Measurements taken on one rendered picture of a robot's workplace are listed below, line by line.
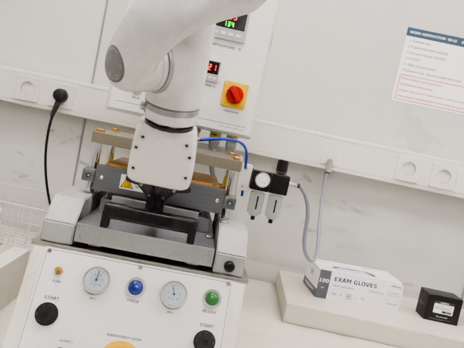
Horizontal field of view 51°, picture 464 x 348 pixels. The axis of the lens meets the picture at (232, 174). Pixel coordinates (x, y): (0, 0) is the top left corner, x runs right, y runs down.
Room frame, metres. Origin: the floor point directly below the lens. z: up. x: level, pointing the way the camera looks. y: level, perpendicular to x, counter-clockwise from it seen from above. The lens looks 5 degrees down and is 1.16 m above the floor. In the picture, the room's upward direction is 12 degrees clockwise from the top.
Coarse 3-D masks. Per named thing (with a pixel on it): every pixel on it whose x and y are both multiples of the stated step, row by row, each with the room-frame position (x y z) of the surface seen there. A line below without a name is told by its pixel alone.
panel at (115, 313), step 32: (64, 256) 0.74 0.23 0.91; (96, 256) 0.75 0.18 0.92; (64, 288) 0.73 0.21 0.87; (160, 288) 0.75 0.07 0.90; (192, 288) 0.76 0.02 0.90; (224, 288) 0.76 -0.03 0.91; (32, 320) 0.70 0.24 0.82; (64, 320) 0.71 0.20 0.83; (96, 320) 0.71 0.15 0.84; (128, 320) 0.72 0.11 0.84; (160, 320) 0.73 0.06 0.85; (192, 320) 0.74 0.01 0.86; (224, 320) 0.74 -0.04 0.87
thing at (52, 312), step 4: (44, 304) 0.71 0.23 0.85; (48, 304) 0.71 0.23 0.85; (40, 308) 0.70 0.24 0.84; (44, 308) 0.70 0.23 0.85; (48, 308) 0.70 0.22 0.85; (52, 308) 0.71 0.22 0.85; (36, 312) 0.70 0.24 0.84; (40, 312) 0.70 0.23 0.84; (44, 312) 0.70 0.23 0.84; (48, 312) 0.70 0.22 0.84; (52, 312) 0.70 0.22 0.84; (36, 316) 0.70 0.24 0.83; (40, 316) 0.70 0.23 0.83; (44, 316) 0.70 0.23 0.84; (48, 316) 0.70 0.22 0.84; (52, 316) 0.70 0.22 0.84; (40, 320) 0.70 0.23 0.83; (44, 320) 0.69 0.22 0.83; (48, 320) 0.70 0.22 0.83
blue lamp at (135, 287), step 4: (136, 280) 0.74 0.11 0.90; (128, 284) 0.74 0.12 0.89; (132, 284) 0.73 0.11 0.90; (136, 284) 0.73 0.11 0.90; (140, 284) 0.74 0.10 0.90; (128, 288) 0.73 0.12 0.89; (132, 288) 0.73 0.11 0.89; (136, 288) 0.73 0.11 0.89; (140, 288) 0.73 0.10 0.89; (132, 292) 0.73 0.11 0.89; (136, 292) 0.73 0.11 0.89; (140, 292) 0.74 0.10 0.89
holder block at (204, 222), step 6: (102, 198) 0.86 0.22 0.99; (108, 198) 0.87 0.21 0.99; (102, 204) 0.86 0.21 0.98; (102, 210) 0.86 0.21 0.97; (198, 216) 0.88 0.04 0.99; (210, 216) 0.91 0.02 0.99; (198, 222) 0.88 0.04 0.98; (204, 222) 0.88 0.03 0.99; (198, 228) 0.88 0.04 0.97; (204, 228) 0.88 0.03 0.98
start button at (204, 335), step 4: (204, 332) 0.73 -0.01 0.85; (200, 336) 0.72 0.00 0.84; (204, 336) 0.72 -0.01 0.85; (208, 336) 0.72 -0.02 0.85; (212, 336) 0.72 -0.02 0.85; (196, 340) 0.72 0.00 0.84; (200, 340) 0.72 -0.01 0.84; (204, 340) 0.72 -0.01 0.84; (208, 340) 0.72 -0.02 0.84; (212, 340) 0.72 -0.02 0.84; (196, 344) 0.72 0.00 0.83; (200, 344) 0.72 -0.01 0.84; (204, 344) 0.72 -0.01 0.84; (208, 344) 0.72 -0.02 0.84; (212, 344) 0.72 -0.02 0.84
